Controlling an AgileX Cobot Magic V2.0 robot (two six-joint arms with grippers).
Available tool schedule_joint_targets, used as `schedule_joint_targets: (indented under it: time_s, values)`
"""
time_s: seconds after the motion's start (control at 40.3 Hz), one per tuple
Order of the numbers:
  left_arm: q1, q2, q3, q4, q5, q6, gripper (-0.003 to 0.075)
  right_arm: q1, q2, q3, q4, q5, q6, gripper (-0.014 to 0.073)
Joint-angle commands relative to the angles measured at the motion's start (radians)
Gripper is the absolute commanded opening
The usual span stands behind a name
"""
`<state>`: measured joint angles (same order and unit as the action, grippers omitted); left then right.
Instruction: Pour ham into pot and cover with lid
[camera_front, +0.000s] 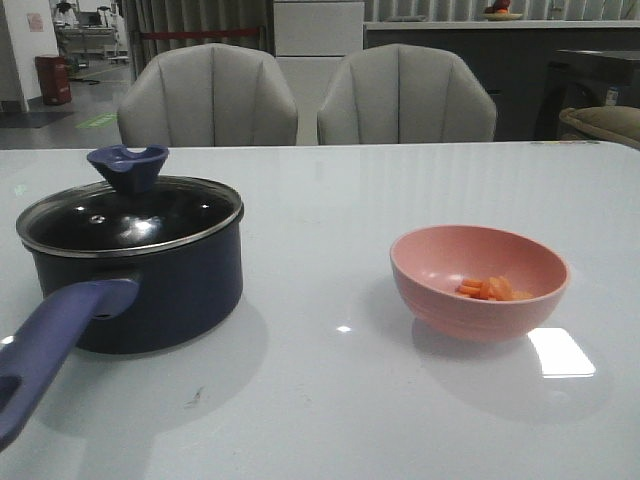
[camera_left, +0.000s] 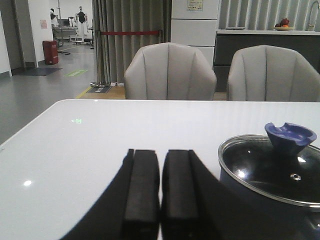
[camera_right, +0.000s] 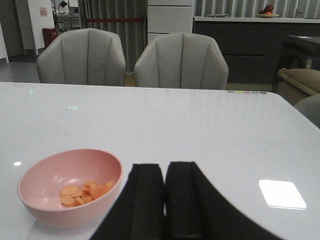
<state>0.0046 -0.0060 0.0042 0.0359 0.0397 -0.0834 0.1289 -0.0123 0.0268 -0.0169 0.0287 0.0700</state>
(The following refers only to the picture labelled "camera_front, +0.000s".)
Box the glass pot lid blue knob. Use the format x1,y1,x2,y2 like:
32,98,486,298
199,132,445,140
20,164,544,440
16,145,243,258

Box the fruit plate on counter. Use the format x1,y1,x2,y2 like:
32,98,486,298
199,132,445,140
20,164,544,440
483,0,523,21

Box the white cabinet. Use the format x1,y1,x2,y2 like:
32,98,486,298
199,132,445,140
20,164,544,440
273,1,365,145

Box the dark grey sideboard counter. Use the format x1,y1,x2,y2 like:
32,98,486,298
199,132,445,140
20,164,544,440
364,20,639,141

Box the orange ham slices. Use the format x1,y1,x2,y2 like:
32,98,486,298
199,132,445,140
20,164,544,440
455,276,533,301

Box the red trash bin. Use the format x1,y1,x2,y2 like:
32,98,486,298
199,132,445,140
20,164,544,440
35,55,72,105

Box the pink plastic bowl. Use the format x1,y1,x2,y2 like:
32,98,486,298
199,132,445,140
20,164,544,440
390,225,570,342

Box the dark blue saucepan purple handle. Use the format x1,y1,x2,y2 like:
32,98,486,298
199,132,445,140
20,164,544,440
1,206,244,446

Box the beige sofa cushion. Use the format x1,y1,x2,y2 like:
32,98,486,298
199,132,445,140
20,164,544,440
559,106,639,150

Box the red barrier belt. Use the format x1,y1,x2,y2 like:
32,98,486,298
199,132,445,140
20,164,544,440
139,27,262,41

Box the left grey upholstered chair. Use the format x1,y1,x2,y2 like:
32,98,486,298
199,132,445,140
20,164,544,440
117,43,298,147

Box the right grey upholstered chair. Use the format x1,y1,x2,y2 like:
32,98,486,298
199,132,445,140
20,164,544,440
317,44,497,145

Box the grey upholstered chair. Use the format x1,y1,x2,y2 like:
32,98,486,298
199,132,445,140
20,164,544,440
317,44,497,145
117,43,298,147

